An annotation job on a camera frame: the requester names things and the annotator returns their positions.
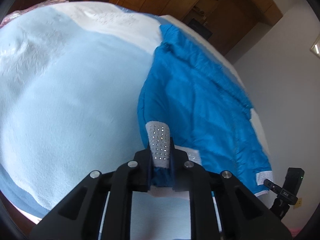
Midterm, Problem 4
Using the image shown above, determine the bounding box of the blue puffer jacket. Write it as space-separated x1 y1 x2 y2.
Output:
137 24 273 196

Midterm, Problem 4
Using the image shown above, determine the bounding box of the white and blue bed blanket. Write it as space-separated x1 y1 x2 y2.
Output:
1 2 264 239

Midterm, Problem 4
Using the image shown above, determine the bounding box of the black television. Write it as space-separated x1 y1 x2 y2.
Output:
187 18 213 40

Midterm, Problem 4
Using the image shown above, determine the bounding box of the wooden wardrobe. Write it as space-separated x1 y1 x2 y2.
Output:
121 0 283 55

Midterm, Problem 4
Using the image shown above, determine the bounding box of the black camera on mount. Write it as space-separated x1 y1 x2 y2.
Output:
264 167 305 220

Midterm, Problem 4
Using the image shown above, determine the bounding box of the framed wall picture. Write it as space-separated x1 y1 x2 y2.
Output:
310 35 320 58

